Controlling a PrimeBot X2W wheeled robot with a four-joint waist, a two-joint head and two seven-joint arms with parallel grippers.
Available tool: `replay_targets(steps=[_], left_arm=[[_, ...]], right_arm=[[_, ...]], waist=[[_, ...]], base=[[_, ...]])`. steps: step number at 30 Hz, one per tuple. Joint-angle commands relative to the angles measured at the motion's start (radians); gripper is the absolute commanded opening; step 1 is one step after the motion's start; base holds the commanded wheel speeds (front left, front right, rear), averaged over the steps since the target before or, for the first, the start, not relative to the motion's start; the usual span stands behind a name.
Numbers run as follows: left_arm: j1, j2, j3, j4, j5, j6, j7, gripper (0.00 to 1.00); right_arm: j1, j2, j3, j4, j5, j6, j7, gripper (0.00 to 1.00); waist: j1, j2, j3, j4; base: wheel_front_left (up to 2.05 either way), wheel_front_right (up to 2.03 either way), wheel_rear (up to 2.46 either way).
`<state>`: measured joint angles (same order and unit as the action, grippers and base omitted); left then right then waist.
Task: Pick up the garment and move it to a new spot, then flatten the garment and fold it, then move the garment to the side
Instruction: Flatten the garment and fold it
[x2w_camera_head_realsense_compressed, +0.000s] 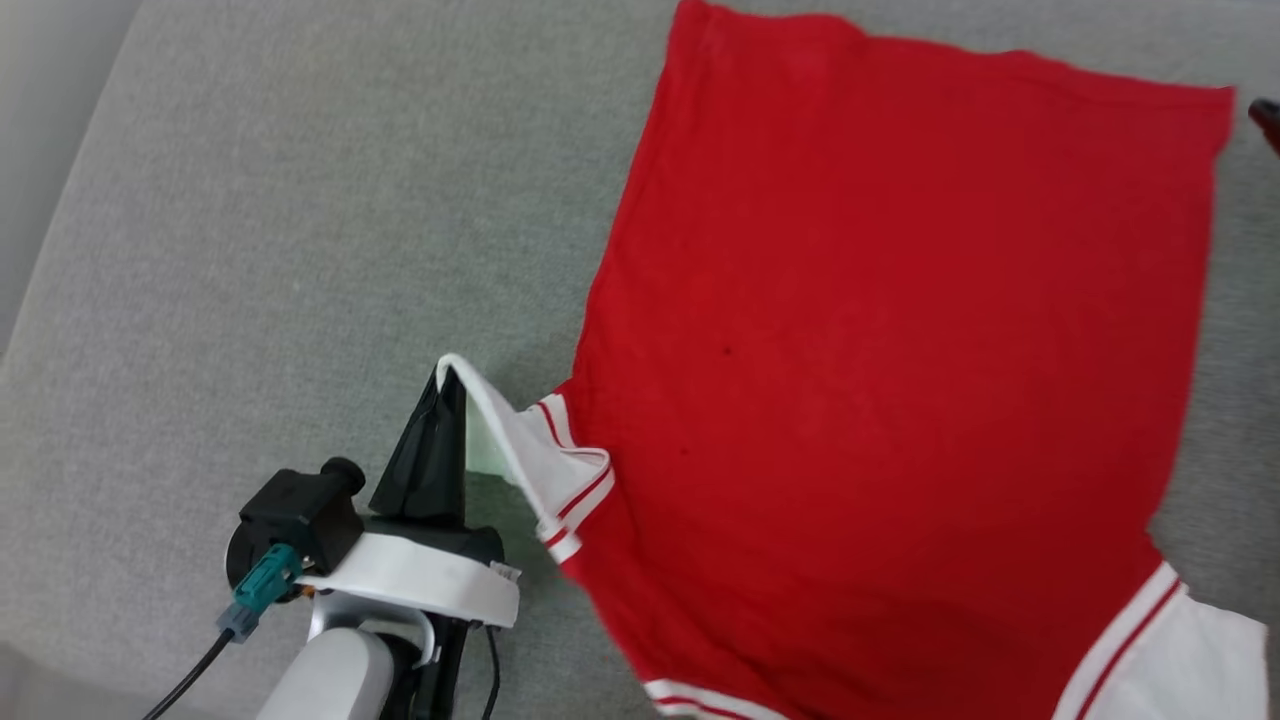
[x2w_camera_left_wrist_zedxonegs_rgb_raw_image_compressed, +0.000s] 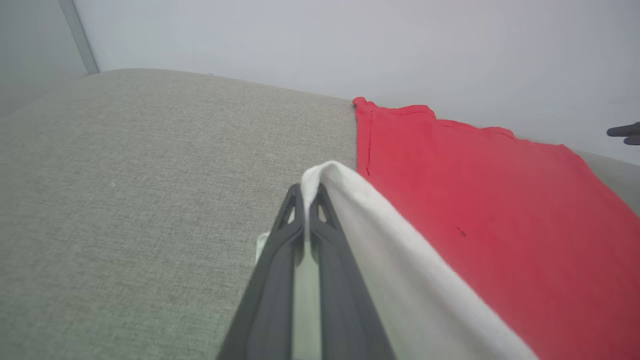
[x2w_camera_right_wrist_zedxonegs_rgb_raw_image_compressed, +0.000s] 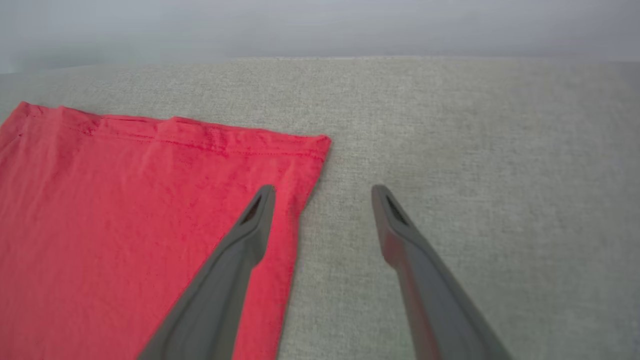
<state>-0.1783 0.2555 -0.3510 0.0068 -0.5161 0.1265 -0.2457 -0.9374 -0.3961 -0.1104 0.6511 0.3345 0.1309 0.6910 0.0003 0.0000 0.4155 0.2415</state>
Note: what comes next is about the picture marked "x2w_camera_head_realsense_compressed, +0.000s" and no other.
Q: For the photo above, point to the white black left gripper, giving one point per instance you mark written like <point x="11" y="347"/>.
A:
<point x="430" y="580"/>

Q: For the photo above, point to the teal left camera connector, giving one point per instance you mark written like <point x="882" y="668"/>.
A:
<point x="260" y="590"/>

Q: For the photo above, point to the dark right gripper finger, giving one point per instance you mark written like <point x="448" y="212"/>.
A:
<point x="1270" y="120"/>

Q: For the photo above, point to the grey fabric sofa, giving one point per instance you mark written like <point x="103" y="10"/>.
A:
<point x="250" y="250"/>

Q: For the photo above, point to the red shirt with white sleeves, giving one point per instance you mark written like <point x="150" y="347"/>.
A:
<point x="900" y="350"/>

